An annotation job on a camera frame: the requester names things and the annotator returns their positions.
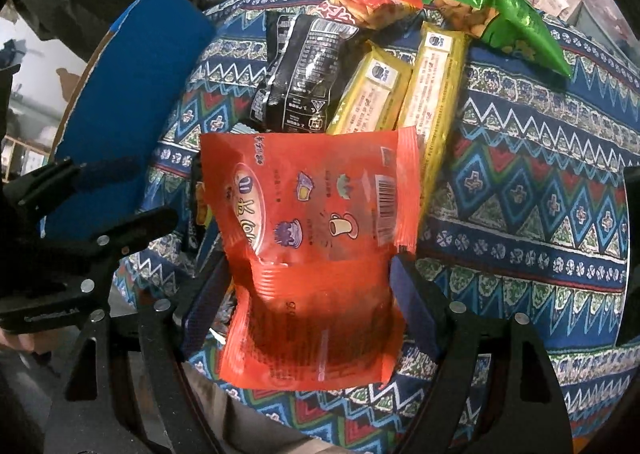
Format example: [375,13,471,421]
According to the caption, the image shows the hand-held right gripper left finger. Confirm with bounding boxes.
[45,250,237,454]

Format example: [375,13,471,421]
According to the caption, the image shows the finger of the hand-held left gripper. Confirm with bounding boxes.
[30,206,181,295]
[17,156,147,208]

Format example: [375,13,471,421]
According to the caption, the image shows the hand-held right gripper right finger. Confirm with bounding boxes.
[389,254,576,454]

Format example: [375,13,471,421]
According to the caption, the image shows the black packet yellow print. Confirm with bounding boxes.
[181,154,215,255]

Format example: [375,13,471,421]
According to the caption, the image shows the blue cardboard box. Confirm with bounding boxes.
[42,0,219,235]

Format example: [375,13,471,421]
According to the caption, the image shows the orange snack packet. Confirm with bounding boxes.
[197,126,423,391]

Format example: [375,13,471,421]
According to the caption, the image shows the black snack packet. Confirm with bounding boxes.
[248,12,359,135]

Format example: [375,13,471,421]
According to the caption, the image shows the short yellow snack packet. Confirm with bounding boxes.
[327,40,419,135]

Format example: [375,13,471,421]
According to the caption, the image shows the long yellow snack packet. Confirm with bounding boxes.
[395,22,471,215]

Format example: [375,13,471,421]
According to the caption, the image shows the green snack packet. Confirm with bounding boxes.
[422,0,572,79]

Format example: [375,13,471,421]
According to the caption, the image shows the white door peeling paint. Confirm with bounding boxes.
[0,4,101,149]

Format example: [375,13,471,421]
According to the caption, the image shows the blue patterned tablecloth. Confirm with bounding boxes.
[112,0,632,454]

